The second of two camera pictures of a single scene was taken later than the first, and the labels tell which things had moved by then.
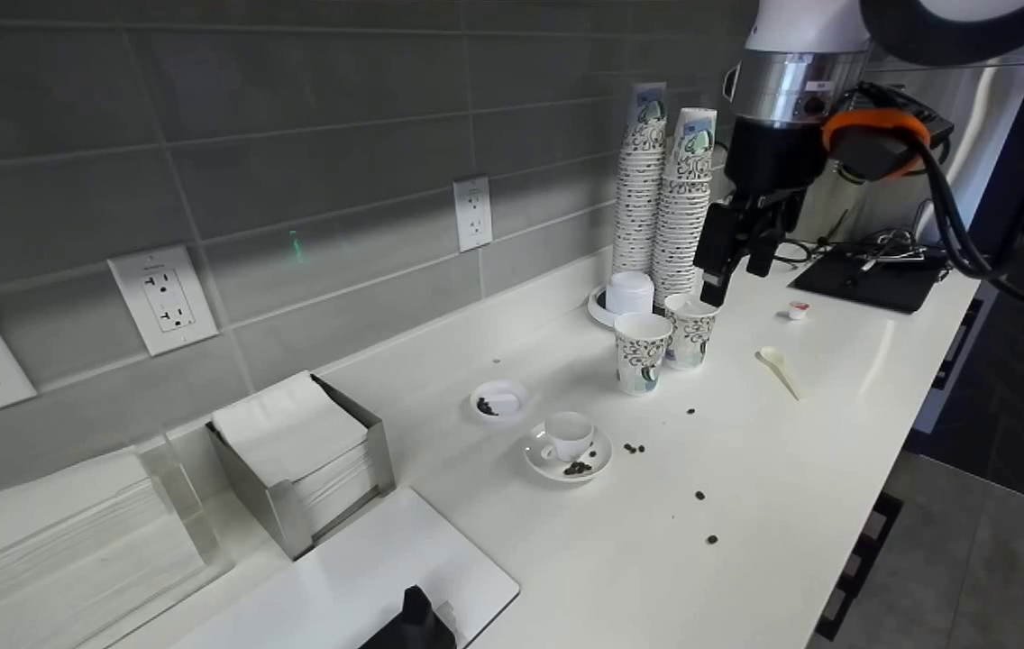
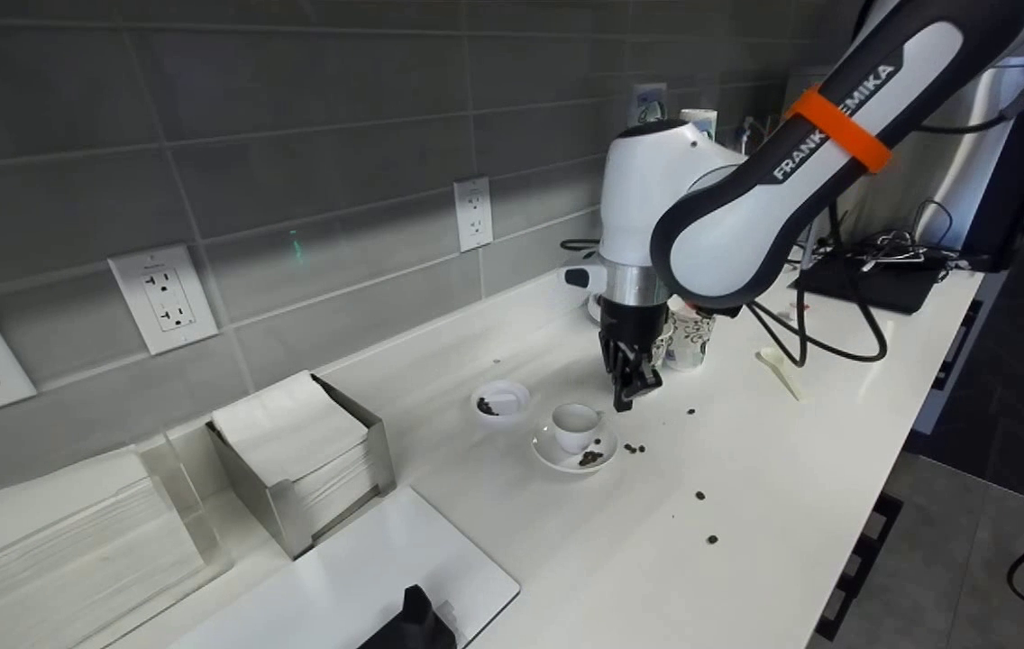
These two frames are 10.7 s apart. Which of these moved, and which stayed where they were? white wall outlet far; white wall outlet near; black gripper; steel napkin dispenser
Moved: black gripper
Stayed: steel napkin dispenser; white wall outlet far; white wall outlet near
